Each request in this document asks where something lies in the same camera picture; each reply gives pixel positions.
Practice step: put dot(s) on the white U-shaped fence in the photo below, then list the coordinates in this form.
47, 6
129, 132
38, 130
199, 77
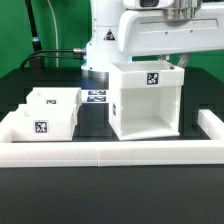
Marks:
99, 154

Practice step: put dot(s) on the white drawer cabinet box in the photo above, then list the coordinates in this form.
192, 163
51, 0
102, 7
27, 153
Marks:
144, 99

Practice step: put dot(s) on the white drawer tray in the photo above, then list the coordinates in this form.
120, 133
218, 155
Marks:
55, 99
41, 122

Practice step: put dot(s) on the white marker sheet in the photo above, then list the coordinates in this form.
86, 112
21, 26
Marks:
95, 96

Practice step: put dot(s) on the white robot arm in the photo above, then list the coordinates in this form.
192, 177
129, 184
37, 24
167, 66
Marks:
122, 29

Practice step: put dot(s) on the white front drawer tray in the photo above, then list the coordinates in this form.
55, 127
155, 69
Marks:
41, 122

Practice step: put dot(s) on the white rear drawer tray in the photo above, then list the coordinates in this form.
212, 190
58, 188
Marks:
55, 99

